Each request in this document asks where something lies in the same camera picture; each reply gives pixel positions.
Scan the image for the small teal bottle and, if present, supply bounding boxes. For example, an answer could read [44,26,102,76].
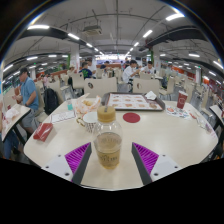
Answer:
[66,99,74,112]

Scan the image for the group of beige chairs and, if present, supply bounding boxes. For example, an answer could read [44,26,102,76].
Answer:
[33,64,218,111]

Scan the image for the clear tea bottle yellow cap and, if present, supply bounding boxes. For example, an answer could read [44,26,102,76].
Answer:
[92,105,124,170]

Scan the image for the red paper carton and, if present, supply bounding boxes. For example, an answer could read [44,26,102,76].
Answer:
[33,122,54,143]

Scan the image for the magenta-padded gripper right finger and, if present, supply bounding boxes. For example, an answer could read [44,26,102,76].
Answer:
[131,142,183,186]

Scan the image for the dark food tray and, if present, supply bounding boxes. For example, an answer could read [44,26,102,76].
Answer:
[100,92,167,112]

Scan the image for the flat round red coaster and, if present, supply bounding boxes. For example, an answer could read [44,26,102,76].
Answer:
[122,112,141,124]

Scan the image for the red paper cup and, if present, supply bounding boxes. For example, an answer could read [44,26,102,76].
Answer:
[176,90,189,110]

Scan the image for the white card red border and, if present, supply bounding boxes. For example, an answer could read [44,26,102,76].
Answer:
[49,109,77,124]

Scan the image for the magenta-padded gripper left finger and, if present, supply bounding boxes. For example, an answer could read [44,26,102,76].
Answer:
[41,142,92,185]

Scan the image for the beige neighbour table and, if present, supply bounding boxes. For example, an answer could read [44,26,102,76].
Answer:
[209,104,224,131]
[0,103,32,143]

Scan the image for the ceiling strip lights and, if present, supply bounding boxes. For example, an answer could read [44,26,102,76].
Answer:
[2,12,224,86]

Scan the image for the printed paper tray liner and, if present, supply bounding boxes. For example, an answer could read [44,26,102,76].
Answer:
[107,93,161,110]

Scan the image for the beige chair round hole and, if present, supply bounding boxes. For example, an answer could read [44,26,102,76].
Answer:
[83,77,118,98]
[132,78,161,96]

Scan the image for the ceiling air conditioner unit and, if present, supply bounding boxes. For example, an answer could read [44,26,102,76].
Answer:
[82,25,103,36]

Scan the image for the black backpack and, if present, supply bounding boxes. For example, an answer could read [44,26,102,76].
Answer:
[43,87,60,116]

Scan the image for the colourful printed flyer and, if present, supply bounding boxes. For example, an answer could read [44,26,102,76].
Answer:
[165,105,191,120]

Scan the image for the white paper napkin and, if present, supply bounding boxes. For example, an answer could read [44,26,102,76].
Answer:
[144,90,158,101]

